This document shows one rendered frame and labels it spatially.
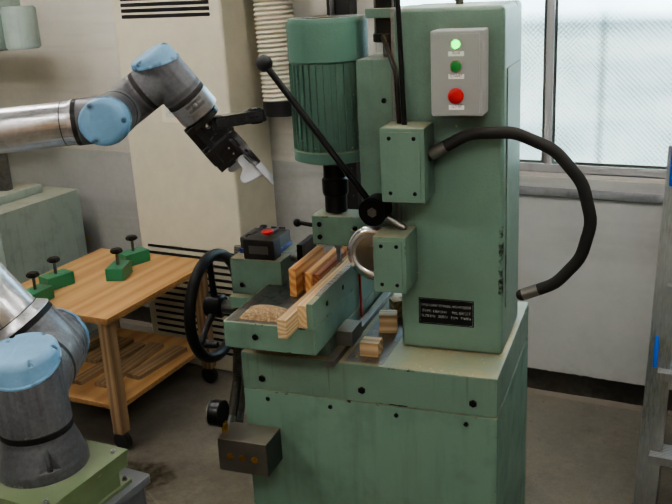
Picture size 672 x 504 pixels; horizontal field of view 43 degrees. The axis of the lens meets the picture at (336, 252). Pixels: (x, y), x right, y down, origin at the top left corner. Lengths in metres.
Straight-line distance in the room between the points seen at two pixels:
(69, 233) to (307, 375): 2.44
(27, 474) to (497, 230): 1.07
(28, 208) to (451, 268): 2.52
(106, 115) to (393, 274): 0.64
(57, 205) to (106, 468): 2.33
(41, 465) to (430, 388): 0.81
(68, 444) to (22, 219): 2.18
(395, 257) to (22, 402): 0.80
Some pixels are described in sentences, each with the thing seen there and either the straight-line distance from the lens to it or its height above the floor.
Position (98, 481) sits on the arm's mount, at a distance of 1.93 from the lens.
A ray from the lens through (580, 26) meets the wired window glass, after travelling 3.18.
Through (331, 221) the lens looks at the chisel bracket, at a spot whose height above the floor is 1.06.
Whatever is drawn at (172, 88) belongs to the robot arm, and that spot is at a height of 1.39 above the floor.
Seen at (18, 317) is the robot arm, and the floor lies 0.92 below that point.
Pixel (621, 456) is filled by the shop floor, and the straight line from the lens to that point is 3.13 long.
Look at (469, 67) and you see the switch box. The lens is 1.66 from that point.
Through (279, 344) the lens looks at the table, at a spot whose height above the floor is 0.86.
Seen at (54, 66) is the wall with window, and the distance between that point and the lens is 4.31.
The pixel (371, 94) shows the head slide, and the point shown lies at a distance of 1.83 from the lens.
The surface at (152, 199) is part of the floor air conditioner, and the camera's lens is 3.68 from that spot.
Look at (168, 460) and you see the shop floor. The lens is 3.16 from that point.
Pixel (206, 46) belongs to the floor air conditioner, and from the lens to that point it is 3.37.
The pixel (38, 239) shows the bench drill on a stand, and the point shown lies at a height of 0.54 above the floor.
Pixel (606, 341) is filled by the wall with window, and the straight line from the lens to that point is 3.35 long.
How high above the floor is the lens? 1.59
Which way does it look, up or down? 18 degrees down
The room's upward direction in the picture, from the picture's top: 3 degrees counter-clockwise
